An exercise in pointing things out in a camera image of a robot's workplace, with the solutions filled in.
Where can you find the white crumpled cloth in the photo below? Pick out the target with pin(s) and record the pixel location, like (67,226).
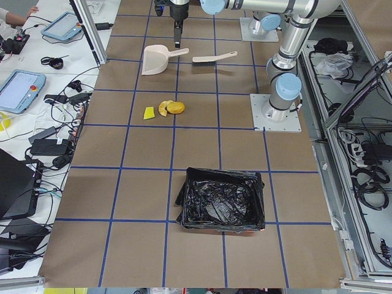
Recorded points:
(335,65)

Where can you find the teach pendant tablet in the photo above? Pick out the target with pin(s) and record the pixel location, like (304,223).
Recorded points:
(63,29)
(20,89)

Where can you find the beige plastic dustpan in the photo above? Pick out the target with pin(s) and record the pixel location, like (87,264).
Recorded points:
(155,58)

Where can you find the upper teach pendant tablet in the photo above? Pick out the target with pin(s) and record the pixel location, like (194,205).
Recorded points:
(63,29)

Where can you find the beige hand brush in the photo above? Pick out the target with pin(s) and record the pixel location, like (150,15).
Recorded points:
(211,60)

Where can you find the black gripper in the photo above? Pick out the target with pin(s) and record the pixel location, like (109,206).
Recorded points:
(177,11)

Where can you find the lower teach pendant tablet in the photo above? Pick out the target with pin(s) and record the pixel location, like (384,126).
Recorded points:
(20,89)

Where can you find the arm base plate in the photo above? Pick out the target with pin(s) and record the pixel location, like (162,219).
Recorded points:
(263,30)
(266,118)

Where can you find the black laptop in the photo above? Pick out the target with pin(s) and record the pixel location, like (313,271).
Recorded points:
(20,180)

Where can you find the black lined trash bin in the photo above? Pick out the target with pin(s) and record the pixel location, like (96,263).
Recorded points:
(222,200)

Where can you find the orange peel piece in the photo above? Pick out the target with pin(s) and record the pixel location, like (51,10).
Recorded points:
(162,108)

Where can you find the yellow sponge piece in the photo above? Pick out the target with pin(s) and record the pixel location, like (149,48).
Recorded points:
(149,113)

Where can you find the power strip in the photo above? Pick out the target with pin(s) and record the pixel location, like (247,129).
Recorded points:
(78,122)

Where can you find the black power adapter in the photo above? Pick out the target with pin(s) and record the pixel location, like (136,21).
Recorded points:
(50,147)

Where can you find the aluminium frame post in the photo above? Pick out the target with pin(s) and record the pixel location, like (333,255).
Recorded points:
(87,23)

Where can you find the person forearm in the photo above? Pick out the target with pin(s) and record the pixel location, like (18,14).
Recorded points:
(16,20)

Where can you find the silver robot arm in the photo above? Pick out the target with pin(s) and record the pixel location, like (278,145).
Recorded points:
(214,7)
(285,85)

